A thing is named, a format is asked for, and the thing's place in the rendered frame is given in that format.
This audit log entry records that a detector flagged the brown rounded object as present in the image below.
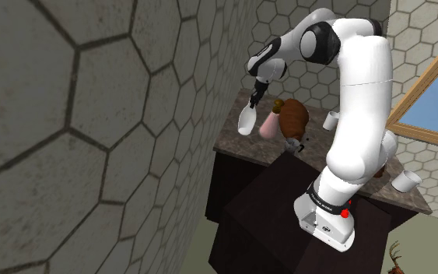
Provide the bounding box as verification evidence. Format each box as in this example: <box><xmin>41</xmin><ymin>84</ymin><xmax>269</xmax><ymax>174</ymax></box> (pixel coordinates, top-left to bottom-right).
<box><xmin>278</xmin><ymin>98</ymin><xmax>311</xmax><ymax>142</ymax></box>

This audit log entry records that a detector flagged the white cup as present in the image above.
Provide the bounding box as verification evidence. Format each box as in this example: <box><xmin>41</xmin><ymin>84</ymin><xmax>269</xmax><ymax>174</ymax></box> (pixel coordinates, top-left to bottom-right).
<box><xmin>391</xmin><ymin>170</ymin><xmax>423</xmax><ymax>194</ymax></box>
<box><xmin>322</xmin><ymin>111</ymin><xmax>341</xmax><ymax>132</ymax></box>

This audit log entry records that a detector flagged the window with wooden frame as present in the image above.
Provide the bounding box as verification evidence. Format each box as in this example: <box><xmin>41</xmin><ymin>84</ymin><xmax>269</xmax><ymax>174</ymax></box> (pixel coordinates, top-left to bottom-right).
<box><xmin>385</xmin><ymin>28</ymin><xmax>438</xmax><ymax>151</ymax></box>

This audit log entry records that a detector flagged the dark cabinet with stone top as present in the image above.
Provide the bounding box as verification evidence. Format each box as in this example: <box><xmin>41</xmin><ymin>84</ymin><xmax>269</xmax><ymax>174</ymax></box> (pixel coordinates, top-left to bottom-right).
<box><xmin>204</xmin><ymin>87</ymin><xmax>434</xmax><ymax>232</ymax></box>

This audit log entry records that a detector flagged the pink bottle with brown cap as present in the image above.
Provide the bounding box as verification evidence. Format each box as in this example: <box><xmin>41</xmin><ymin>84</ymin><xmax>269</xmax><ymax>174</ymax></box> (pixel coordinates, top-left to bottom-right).
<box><xmin>258</xmin><ymin>99</ymin><xmax>285</xmax><ymax>140</ymax></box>

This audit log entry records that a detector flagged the brown antlered figure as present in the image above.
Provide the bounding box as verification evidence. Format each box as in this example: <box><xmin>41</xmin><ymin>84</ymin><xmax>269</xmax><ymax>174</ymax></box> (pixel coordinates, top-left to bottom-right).
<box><xmin>387</xmin><ymin>240</ymin><xmax>406</xmax><ymax>274</ymax></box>

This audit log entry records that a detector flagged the small grey and black object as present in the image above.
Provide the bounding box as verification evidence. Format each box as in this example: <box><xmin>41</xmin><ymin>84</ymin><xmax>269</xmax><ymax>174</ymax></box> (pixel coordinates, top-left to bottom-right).
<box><xmin>284</xmin><ymin>137</ymin><xmax>311</xmax><ymax>155</ymax></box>

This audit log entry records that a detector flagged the dark robot stand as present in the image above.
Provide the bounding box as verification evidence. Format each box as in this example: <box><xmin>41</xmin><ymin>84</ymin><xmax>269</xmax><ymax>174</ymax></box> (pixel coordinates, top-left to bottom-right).
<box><xmin>208</xmin><ymin>151</ymin><xmax>393</xmax><ymax>274</ymax></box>

